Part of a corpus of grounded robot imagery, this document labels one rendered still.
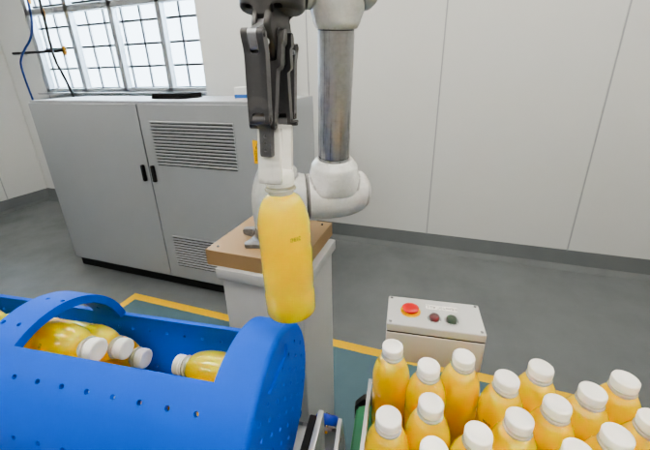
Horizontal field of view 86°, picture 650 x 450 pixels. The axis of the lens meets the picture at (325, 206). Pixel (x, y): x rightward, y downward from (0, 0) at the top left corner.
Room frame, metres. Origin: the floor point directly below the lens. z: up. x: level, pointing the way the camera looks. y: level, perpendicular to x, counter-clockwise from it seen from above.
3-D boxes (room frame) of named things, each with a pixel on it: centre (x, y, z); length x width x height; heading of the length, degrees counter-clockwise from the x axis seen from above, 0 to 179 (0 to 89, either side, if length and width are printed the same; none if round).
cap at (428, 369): (0.47, -0.18, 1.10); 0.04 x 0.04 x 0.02
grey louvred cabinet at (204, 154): (2.67, 1.17, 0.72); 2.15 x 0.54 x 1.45; 70
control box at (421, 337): (0.63, -0.23, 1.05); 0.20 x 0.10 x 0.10; 77
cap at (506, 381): (0.44, -0.30, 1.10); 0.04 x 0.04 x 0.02
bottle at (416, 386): (0.47, -0.18, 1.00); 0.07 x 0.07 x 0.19
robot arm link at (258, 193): (1.11, 0.16, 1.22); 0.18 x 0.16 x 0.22; 97
